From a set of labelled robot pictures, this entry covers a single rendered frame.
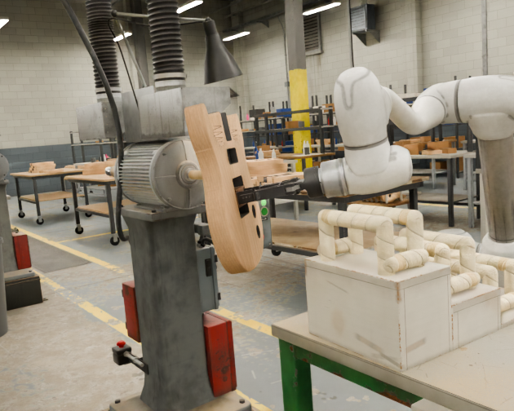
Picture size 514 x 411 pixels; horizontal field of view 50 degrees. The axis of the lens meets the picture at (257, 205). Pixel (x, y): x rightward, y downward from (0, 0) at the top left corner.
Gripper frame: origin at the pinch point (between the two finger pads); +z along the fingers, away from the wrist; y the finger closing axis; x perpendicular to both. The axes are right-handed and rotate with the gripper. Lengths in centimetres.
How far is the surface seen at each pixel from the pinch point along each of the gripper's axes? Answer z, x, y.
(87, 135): 80, 30, 80
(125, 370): 135, -105, 160
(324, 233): -20.5, -9.4, -19.1
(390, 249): -33.2, -12.2, -30.8
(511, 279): -58, -30, -3
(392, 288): -32, -19, -34
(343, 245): -23.6, -13.3, -14.9
